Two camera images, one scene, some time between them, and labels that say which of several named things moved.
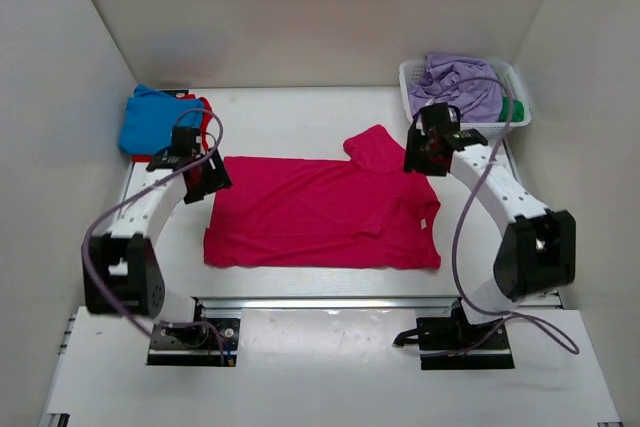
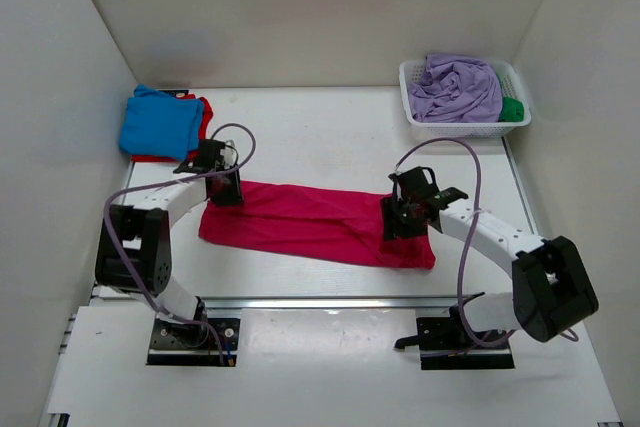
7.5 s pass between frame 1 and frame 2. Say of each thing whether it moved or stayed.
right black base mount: stayed
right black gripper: moved
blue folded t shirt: stayed
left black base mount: stayed
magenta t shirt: moved
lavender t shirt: stayed
